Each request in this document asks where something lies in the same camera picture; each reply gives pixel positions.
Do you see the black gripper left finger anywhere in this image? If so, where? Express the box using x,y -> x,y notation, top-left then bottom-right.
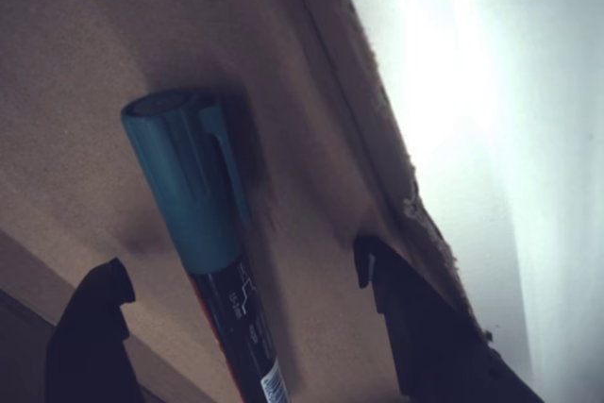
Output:
44,256 -> 145,403

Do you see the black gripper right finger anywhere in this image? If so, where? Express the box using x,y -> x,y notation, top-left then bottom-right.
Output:
352,232 -> 544,403

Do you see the green capped black marker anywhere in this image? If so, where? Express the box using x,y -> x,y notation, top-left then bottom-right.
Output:
120,86 -> 292,403

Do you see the brown cardboard box tray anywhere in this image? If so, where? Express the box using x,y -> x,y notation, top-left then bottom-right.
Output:
0,0 -> 496,403

